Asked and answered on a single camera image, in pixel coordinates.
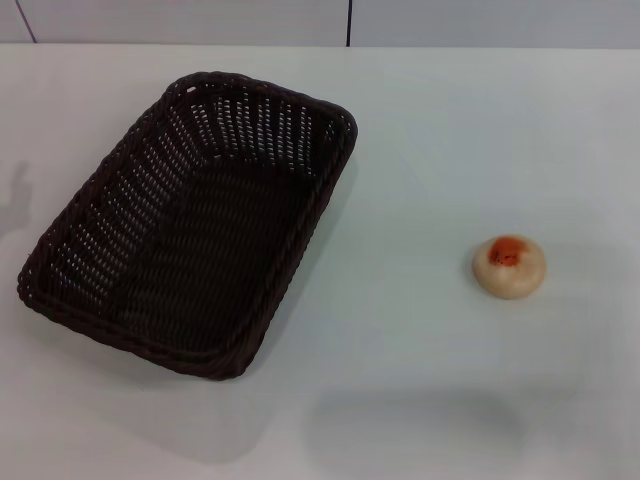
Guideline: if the black woven rectangular basket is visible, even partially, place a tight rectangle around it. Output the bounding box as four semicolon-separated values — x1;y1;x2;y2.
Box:
16;71;359;384

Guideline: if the round bun with red top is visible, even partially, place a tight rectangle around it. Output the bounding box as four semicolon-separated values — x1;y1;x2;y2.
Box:
472;234;547;300

